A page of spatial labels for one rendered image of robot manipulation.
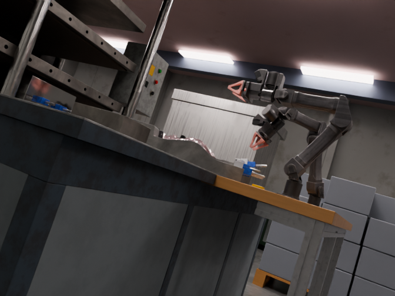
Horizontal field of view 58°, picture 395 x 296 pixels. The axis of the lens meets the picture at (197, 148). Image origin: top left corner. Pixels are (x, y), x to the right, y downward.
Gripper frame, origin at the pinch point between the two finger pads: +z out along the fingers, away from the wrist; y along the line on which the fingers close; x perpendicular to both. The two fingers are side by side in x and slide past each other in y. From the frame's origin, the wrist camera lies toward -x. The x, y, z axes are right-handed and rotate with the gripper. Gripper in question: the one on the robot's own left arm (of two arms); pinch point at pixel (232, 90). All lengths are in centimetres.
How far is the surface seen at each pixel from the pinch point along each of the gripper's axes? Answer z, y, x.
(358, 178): -23, -643, -61
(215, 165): -11.2, 18.7, 36.3
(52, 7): 68, 49, -8
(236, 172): -19.2, 15.7, 36.8
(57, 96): 69, 31, 25
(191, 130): 179, -289, -25
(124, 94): 83, -27, 5
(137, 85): 67, -17, 1
